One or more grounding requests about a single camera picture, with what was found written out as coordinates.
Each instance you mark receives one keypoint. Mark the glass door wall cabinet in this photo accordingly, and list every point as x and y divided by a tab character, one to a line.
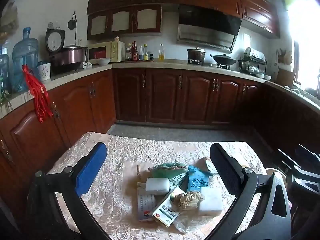
122	21

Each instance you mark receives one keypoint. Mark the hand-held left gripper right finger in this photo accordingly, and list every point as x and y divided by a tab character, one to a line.
225	166

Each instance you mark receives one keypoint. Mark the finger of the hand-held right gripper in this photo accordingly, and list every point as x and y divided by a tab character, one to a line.
307	153
287	158

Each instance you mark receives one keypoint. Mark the white bottle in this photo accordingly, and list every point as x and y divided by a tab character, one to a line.
141	55

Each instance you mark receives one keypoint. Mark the cream microwave oven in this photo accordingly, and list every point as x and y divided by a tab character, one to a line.
105	52

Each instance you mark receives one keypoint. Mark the steel cooking pot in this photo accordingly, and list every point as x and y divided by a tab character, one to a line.
196	54

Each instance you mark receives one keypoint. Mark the green white medicine box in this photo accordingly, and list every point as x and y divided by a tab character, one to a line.
165	212

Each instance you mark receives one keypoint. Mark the large white foam block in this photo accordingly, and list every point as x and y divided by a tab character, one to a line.
211	201

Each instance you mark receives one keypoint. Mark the yellow oil bottle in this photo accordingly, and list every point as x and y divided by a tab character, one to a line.
161	54

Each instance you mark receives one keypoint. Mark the lower wooden cabinets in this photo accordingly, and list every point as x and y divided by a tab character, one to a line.
162	95

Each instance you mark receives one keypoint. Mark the small white foam block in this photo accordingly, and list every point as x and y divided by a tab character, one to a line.
157	186

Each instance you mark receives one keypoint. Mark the utensil holder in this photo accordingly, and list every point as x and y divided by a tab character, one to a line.
283	56

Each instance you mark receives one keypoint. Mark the black wok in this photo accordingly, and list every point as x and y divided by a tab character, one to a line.
223	60

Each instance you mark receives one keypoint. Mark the clear plastic bag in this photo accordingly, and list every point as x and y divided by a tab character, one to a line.
186	226

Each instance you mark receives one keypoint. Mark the white bowl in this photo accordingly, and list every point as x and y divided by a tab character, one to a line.
103	61

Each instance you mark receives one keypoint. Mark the white floral cup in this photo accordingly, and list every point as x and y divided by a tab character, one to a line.
44	72

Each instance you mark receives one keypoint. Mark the gas stove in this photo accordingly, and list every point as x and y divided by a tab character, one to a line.
220	66

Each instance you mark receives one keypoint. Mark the small white cloth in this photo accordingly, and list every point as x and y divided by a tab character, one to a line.
87	65

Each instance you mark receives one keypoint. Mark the white dial kitchen scale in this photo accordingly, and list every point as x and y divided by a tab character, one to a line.
54	41

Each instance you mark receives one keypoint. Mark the black steel range hood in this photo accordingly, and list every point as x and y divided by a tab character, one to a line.
207	30

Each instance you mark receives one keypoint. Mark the stone countertop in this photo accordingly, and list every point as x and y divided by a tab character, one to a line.
175	62

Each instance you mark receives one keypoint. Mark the wooden cutting board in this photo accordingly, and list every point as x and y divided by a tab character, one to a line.
285	77

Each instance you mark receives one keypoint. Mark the steel rice cooker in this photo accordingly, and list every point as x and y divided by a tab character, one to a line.
70	57

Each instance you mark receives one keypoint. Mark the wall picture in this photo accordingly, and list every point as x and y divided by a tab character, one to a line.
8	22

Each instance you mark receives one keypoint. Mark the red sauce bottle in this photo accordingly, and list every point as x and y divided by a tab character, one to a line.
135	52

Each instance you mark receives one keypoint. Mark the beige paper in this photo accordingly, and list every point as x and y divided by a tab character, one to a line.
187	200

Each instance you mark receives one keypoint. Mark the blue white packet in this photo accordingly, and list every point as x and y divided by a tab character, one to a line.
197	180

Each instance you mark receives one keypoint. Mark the black dish rack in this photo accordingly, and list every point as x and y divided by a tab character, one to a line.
251	66

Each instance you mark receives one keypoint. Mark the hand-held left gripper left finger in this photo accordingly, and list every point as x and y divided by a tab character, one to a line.
91	166

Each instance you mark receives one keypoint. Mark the small dark jar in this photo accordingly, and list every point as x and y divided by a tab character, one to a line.
151	56

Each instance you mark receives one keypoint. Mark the white torn packet with logo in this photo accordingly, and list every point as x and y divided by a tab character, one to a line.
145	205

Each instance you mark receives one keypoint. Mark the hanging black round strainer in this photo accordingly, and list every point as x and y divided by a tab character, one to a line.
72	24

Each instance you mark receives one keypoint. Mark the dark glass bottle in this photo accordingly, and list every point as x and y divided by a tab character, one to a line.
128	53

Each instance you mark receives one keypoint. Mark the green crumpled wrapper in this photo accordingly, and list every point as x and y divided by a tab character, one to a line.
167	171

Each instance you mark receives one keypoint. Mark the white printed sachet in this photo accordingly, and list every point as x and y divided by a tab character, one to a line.
178	178

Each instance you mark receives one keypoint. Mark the large blue water bottle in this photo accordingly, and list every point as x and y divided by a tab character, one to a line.
25	57

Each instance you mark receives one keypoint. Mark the red tassel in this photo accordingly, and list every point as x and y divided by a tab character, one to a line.
37	92

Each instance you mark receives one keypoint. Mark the window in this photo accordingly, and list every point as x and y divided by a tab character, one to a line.
303	42

